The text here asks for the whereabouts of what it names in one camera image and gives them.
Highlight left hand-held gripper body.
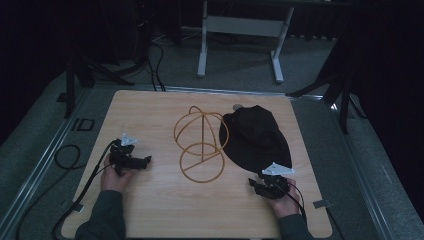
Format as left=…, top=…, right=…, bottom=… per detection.
left=109, top=133, right=139, bottom=177

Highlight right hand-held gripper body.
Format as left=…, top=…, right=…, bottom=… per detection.
left=259, top=161, right=296, bottom=201

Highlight person's right hand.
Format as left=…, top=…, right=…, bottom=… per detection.
left=269, top=177, right=302, bottom=220

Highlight person's left hand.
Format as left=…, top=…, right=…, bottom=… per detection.
left=100, top=154, right=135, bottom=194

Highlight black bucket hat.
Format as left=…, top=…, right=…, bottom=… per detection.
left=218, top=104, right=294, bottom=174

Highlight grey tape piece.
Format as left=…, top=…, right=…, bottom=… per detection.
left=312, top=199, right=333, bottom=210

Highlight black tripod stand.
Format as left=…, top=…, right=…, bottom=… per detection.
left=55, top=46, right=136, bottom=120
left=287, top=63, right=368, bottom=135

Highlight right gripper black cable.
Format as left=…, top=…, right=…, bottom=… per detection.
left=279, top=185, right=308, bottom=225

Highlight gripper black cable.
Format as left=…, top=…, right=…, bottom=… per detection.
left=279, top=185, right=308, bottom=225
left=50, top=139, right=120, bottom=240

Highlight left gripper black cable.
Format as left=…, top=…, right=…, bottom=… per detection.
left=50, top=139, right=120, bottom=240

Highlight gold wire hat stand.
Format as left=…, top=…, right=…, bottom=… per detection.
left=173, top=105, right=230, bottom=184

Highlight black looped floor cable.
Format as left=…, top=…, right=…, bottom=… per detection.
left=14, top=143, right=82, bottom=240

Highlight metal floor rail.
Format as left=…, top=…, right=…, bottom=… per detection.
left=324, top=99, right=398, bottom=240
left=0, top=87, right=92, bottom=231

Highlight black floor cables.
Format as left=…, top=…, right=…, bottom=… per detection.
left=145, top=39, right=167, bottom=93

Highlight white metal table frame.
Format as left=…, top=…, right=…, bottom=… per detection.
left=196, top=0, right=296, bottom=84

